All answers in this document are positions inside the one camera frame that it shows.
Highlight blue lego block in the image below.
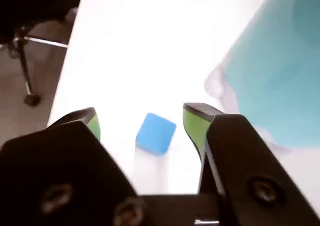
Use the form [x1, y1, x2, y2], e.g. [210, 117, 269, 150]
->
[134, 112, 178, 157]

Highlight black office chair chrome legs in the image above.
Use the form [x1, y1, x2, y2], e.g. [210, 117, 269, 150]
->
[0, 0, 85, 107]

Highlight teal whale-shaped bin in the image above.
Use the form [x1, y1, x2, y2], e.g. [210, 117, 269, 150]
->
[203, 0, 320, 152]

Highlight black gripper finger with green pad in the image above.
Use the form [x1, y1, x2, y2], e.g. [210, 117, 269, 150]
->
[182, 102, 320, 226]
[0, 106, 146, 226]

